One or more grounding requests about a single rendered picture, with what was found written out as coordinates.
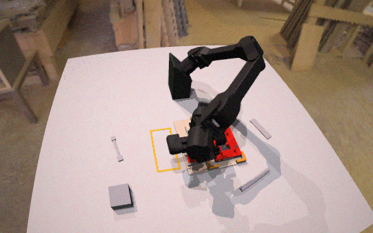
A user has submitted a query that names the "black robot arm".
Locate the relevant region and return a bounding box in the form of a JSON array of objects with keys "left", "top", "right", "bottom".
[{"left": 177, "top": 35, "right": 265, "bottom": 163}]

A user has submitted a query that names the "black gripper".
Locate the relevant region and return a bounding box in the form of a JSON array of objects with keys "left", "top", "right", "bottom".
[{"left": 166, "top": 133, "right": 227, "bottom": 155}]

